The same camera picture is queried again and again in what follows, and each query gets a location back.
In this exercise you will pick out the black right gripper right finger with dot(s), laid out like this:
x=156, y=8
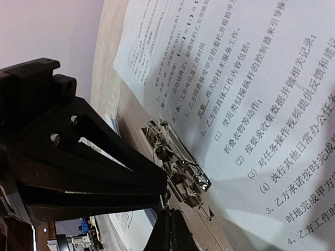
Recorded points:
x=181, y=237

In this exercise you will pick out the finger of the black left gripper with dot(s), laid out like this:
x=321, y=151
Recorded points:
x=58, y=200

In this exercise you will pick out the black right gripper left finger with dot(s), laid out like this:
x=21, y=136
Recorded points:
x=160, y=238

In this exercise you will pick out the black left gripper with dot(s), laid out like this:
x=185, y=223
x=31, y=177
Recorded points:
x=64, y=146

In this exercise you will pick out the brown plastic folder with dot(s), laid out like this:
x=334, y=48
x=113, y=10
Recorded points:
x=110, y=95

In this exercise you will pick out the metal folder clip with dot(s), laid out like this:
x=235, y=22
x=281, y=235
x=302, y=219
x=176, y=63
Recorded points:
x=185, y=178

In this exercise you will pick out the white paper stack remainder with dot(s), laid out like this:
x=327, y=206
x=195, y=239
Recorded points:
x=248, y=86

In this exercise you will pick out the background clutter of equipment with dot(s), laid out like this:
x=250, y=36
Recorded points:
x=77, y=234

